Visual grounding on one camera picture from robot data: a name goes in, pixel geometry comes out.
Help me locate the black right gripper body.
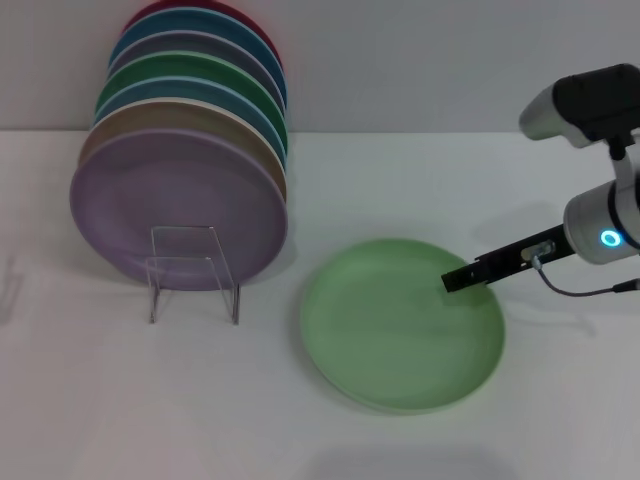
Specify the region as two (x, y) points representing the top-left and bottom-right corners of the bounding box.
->
(473, 224), (577, 287)

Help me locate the light green plate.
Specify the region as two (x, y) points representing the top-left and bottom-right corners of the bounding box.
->
(299, 237), (506, 415)

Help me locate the clear acrylic plate rack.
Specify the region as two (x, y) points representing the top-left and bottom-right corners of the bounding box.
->
(144, 225), (241, 325)

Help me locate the purple plate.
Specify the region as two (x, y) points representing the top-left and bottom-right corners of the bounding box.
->
(68, 127), (290, 293)

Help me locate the light blue plate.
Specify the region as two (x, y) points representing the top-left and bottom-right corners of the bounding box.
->
(91, 75), (290, 157)

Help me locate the dark green plate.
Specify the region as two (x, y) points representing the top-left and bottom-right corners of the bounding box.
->
(94, 49), (290, 146)

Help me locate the beige plate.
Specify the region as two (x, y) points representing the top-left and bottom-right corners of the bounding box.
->
(77, 98), (289, 201)

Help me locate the grey lavender plate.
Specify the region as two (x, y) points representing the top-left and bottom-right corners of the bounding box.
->
(106, 30), (289, 117)

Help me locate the deep blue plate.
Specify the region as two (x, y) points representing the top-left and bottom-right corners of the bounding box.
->
(108, 7), (289, 112)

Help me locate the maroon red plate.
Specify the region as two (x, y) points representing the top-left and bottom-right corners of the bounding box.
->
(123, 0), (281, 66)

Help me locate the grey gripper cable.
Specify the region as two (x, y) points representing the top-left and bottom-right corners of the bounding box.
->
(530, 253), (640, 297)

